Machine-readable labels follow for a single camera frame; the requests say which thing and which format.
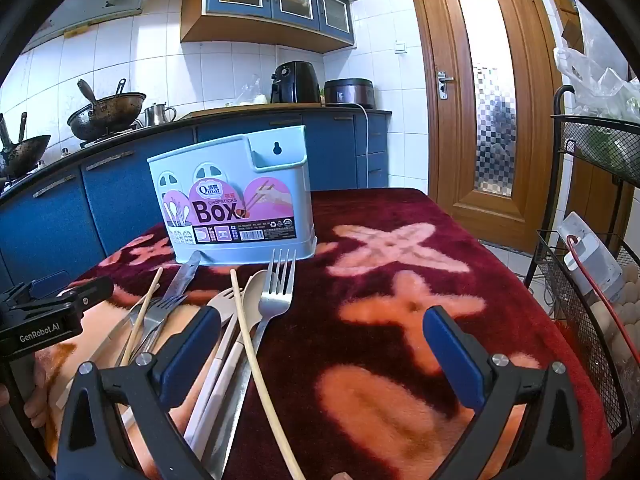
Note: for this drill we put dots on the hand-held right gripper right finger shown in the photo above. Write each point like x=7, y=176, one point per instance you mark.
x=452, y=360

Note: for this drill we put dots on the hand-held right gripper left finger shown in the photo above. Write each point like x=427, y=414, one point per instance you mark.
x=192, y=355

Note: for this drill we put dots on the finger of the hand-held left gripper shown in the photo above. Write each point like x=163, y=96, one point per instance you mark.
x=85, y=292

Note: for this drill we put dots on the bamboo chopstick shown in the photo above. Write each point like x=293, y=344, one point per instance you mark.
x=145, y=310
x=250, y=360

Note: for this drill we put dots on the beige plastic fork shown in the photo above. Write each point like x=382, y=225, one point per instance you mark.
x=222, y=305

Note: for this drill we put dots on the steel table knife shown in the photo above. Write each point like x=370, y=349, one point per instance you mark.
x=185, y=272

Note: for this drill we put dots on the beige plastic spoon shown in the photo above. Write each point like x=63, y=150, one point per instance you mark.
x=252, y=290

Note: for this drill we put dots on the large steel fork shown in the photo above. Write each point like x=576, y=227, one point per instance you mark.
x=277, y=295

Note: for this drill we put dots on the light blue plastic utensil box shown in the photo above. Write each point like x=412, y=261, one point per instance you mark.
x=225, y=175

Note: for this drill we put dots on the person's left hand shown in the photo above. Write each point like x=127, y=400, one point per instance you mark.
x=37, y=402

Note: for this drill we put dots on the dark red floral blanket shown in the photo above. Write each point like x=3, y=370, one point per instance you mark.
x=380, y=320

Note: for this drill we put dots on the blue kitchen counter cabinets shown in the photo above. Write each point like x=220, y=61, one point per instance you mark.
x=115, y=195

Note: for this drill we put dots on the small black wok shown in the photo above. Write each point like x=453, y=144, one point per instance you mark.
x=22, y=152

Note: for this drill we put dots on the white power strip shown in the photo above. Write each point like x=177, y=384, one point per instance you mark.
x=590, y=255

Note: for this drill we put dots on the pile of eggs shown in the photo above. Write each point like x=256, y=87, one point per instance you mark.
x=625, y=320

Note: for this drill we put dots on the large black wok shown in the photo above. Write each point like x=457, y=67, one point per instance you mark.
x=105, y=115

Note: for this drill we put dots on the steel kettle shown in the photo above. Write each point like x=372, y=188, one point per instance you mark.
x=157, y=115

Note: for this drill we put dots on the wooden door with glass pane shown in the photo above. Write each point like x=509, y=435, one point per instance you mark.
x=450, y=110

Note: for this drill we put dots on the clear plastic bag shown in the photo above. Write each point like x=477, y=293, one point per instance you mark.
x=252, y=92

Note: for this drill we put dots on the dark rice cooker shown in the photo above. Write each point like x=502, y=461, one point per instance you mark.
x=350, y=92

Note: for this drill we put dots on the black air fryer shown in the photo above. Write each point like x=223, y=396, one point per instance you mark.
x=295, y=82

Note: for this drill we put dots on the range hood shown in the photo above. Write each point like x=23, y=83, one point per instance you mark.
x=100, y=0

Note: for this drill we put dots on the white plastic bags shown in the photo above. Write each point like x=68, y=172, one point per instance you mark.
x=595, y=80

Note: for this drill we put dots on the white wall switch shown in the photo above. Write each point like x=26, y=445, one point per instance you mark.
x=400, y=46

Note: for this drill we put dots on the blue wall cabinet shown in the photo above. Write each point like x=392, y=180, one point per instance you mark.
x=265, y=15

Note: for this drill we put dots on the wooden wall shelf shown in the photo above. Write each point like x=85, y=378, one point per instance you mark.
x=567, y=15

